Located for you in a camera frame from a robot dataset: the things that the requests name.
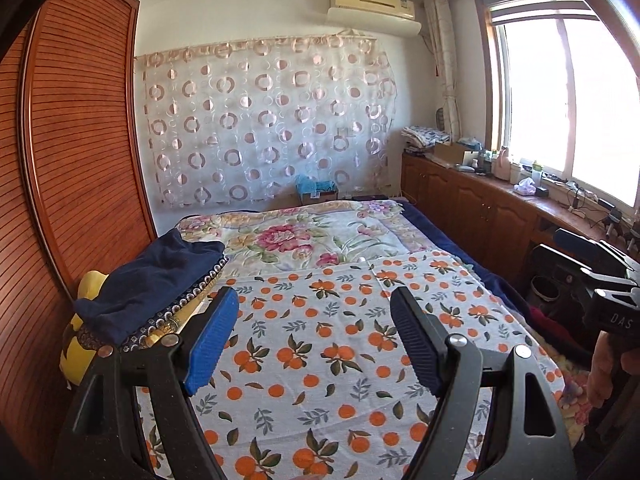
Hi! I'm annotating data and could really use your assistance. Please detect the yellow plush toy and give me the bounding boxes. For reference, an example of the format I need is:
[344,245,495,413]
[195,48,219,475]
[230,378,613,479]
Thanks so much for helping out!
[59,270,132,392]

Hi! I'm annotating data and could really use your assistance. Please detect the circle-patterned sheer curtain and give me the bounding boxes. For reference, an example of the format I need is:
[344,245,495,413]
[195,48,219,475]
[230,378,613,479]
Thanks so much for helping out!
[135,35,402,209]

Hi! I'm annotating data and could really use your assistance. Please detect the navy blanket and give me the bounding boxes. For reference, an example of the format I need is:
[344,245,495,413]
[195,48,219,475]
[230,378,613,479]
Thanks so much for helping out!
[399,200,532,312]

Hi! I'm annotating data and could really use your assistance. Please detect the black trash bin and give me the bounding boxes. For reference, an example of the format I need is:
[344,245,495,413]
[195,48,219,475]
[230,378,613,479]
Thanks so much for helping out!
[530,275,564,306]

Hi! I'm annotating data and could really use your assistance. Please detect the small brown box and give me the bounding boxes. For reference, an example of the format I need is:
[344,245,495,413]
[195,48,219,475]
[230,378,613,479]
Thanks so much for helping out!
[299,189,340,206]

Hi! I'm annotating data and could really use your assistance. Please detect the window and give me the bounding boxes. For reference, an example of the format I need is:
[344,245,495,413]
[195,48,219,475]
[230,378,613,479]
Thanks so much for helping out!
[472,0,640,211]

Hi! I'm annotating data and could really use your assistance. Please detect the floral blanket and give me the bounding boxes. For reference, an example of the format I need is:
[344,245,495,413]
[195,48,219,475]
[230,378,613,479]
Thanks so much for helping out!
[175,199,442,279]

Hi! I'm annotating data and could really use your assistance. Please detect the cardboard box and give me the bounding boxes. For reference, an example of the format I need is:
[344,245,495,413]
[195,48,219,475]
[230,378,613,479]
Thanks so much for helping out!
[432,141,471,166]

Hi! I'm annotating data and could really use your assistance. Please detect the person's right hand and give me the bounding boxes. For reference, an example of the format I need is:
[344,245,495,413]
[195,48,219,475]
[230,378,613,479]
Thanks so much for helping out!
[586,332,640,411]

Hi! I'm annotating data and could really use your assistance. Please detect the teal cloth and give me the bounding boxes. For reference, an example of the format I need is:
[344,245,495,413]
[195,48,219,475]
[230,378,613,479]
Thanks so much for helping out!
[295,176,337,195]

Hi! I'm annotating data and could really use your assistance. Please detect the dark ring-patterned folded cloth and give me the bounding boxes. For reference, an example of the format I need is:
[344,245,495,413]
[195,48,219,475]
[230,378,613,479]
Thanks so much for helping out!
[75,254,231,357]

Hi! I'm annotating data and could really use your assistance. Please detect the pink floral cloth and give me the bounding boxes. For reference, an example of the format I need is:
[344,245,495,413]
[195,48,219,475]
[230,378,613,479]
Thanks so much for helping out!
[552,355,594,442]

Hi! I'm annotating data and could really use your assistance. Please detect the small black tripod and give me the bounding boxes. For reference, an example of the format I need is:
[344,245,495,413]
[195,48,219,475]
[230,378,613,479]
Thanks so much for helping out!
[602,210,627,239]

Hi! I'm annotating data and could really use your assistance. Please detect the long wooden cabinet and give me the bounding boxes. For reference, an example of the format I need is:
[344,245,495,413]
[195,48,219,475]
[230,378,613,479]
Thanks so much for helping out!
[400,152,640,282]

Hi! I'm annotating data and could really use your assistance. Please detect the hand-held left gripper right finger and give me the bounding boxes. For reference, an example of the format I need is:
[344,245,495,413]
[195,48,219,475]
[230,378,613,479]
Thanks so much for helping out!
[389,286,576,480]

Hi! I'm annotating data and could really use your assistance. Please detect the white air conditioner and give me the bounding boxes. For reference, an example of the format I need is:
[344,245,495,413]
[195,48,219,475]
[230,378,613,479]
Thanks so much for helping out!
[326,0,421,37]

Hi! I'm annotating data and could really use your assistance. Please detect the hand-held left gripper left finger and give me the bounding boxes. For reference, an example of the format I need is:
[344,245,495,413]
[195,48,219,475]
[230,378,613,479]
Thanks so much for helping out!
[52,286,240,480]

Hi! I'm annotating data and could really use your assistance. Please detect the red cloth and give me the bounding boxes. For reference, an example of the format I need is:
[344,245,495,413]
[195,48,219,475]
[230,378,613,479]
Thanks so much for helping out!
[530,305,567,332]

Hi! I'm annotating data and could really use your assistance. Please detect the wooden slatted wardrobe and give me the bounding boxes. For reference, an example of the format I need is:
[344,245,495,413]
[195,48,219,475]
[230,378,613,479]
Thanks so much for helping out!
[0,0,159,461]

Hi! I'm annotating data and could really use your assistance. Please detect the navy printed t-shirt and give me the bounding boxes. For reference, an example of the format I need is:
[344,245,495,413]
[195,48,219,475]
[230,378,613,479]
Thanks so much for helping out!
[74,229,226,347]

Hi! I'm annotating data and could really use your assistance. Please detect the orange fruit print bed sheet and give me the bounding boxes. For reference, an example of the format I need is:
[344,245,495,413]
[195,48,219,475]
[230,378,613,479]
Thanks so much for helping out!
[134,249,572,480]

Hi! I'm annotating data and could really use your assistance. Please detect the white tied window curtain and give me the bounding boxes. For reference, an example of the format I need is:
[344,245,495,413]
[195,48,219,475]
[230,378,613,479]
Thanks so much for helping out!
[424,0,461,142]

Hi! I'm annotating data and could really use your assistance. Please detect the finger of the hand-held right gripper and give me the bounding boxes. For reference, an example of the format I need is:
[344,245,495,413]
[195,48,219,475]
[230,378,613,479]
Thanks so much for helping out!
[554,228,635,272]
[579,265,640,305]

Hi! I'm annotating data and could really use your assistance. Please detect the stack of folded cloths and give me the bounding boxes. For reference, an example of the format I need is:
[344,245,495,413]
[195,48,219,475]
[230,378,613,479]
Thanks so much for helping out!
[402,126,454,154]

